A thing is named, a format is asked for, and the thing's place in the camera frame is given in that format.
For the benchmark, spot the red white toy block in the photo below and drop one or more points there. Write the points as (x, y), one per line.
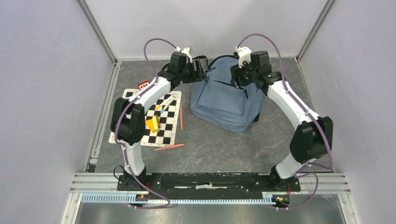
(143, 85)

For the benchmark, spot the black white chessboard mat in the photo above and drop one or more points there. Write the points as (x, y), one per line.
(168, 120)

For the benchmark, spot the blue tipped white marker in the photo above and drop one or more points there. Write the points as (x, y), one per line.
(171, 102)

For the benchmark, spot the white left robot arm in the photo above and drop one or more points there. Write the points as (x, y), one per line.
(129, 114)

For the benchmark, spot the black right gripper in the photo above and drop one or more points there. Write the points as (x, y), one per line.
(236, 72)

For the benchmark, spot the orange pencil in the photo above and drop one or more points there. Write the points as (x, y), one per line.
(181, 118)
(169, 147)

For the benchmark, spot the blue student backpack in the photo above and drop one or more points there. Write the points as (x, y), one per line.
(217, 101)

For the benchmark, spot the orange yellow toy block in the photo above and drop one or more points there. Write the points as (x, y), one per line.
(154, 124)

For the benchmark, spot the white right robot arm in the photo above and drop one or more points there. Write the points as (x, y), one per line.
(312, 138)

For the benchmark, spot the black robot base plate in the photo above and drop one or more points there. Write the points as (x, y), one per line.
(206, 186)

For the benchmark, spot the yellow tipped white marker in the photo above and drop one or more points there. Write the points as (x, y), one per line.
(165, 102)

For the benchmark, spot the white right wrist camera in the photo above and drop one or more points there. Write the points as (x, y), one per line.
(244, 56)

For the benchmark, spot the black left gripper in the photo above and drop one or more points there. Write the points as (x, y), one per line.
(197, 76)

